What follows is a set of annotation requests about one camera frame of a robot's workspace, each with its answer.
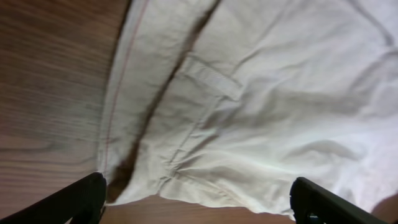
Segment beige shorts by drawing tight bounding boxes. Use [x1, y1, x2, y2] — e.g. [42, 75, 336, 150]
[98, 0, 397, 216]

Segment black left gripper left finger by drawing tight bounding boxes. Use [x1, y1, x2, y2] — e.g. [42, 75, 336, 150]
[1, 172, 106, 224]

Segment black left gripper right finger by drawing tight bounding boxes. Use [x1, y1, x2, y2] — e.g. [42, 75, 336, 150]
[290, 177, 386, 224]

